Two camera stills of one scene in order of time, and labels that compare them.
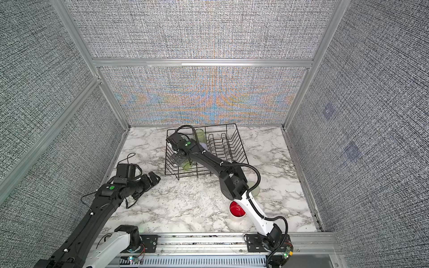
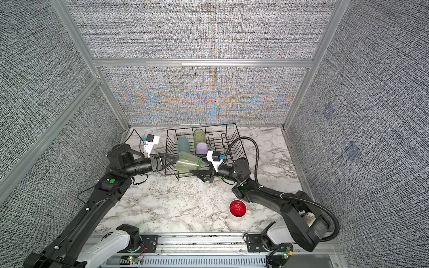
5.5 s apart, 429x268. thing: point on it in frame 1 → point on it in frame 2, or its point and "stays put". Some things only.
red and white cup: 236,210 stays put
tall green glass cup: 200,135 stays put
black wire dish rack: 223,140 stays put
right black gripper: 176,159 → 210,176
